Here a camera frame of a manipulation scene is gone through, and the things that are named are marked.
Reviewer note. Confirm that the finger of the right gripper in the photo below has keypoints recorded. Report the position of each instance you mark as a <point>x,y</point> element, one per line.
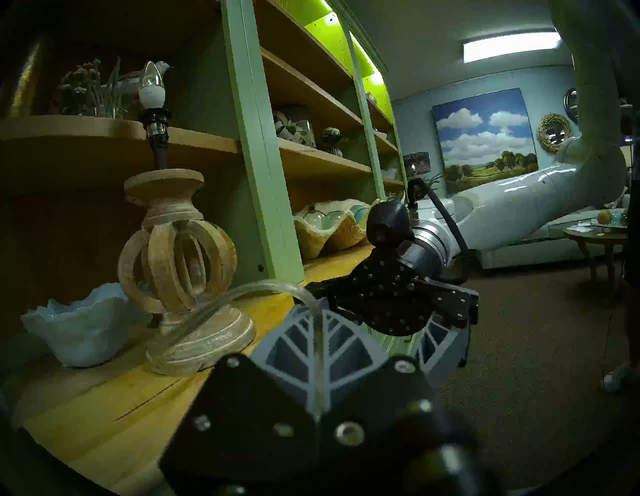
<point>442,350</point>

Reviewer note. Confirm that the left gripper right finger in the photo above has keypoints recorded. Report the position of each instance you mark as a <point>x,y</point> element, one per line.
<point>400,405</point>

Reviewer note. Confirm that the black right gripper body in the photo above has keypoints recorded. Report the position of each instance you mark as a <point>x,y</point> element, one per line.
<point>395,295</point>

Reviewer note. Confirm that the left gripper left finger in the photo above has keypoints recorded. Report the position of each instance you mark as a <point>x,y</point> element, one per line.
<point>240,400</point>

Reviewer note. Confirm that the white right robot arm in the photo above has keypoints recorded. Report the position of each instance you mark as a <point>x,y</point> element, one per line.
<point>525,200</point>

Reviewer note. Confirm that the rectangular ceiling light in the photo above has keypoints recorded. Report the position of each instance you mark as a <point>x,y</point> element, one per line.
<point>510,46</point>

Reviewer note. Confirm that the carved wooden table lamp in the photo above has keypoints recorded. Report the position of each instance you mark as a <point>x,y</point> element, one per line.
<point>200,345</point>

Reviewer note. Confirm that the frosted teal glass ball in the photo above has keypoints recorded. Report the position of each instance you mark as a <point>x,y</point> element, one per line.
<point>357,213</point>

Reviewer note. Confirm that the giant clam shell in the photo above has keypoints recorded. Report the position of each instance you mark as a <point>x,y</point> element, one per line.
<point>320,240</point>

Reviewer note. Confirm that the clear green glass ball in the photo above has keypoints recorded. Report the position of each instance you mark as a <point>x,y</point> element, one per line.
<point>335,217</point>
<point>315,218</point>

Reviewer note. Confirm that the green potted fern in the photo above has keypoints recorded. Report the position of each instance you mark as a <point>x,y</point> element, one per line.
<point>434,181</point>

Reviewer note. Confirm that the pale grey sofa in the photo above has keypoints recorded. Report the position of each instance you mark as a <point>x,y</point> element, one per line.
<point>525,255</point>

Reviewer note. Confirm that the black wicker lampshade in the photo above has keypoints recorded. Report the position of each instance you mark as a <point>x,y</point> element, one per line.
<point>416,164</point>

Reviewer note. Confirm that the small plant in crystal vase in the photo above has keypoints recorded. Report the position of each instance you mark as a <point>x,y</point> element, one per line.
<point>331,136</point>

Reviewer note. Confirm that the pale blue wavy bowl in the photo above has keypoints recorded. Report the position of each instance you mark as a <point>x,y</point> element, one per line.
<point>80,330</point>

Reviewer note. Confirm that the landscape painting with clouds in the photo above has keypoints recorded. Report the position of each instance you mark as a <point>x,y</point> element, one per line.
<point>480,140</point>

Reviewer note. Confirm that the round wooden side table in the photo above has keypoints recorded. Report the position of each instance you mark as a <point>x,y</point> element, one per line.
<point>595,235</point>

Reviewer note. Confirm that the grey air plant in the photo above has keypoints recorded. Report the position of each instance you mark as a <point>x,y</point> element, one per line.
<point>290,131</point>

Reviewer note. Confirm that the green wooden shelf cabinet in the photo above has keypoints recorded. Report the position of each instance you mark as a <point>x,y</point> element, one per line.
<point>260,150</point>

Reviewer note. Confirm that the yellow round fruit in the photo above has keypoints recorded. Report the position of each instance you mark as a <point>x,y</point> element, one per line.
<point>605,216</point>

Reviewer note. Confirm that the round wreath framed mirror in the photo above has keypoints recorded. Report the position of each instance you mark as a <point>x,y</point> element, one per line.
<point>541,132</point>

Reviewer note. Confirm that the patterned sofa pillow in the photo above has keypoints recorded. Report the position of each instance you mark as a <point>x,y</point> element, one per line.
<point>617,200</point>

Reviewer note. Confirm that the candle shaped light bulb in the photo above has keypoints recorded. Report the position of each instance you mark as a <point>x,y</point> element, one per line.
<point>151,95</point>

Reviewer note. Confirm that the white flowers in glass vase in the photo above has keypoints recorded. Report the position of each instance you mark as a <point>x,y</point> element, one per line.
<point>80,90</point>

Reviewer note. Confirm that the large copper metal vase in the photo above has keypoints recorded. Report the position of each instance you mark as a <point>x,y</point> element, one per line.
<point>27,85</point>

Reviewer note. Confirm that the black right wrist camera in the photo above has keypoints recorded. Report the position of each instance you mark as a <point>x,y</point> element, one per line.
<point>390,225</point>

